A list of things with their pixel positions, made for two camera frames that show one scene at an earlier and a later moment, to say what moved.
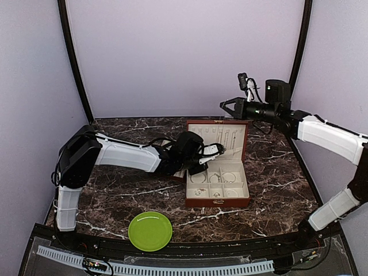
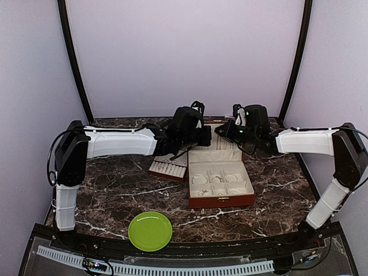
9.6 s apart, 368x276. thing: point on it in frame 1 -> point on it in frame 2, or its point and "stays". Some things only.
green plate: (150, 231) stays
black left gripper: (195, 172) -> (206, 141)
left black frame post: (65, 31) stays
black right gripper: (238, 112) -> (227, 133)
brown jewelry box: (224, 183) stays
